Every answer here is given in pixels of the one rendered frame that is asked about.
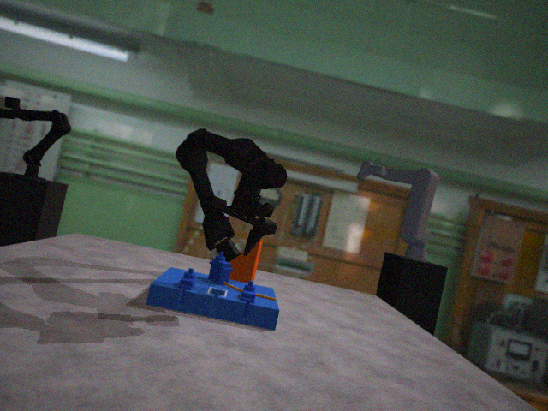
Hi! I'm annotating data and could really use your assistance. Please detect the blue micro servo with orange cable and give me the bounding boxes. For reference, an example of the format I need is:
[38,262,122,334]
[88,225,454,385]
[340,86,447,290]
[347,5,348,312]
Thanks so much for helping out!
[208,252,276,301]

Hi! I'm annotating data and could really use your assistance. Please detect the blue flat deck plate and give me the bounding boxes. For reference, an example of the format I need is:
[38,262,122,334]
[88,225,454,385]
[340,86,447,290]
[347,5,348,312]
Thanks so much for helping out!
[146,267,279,330]

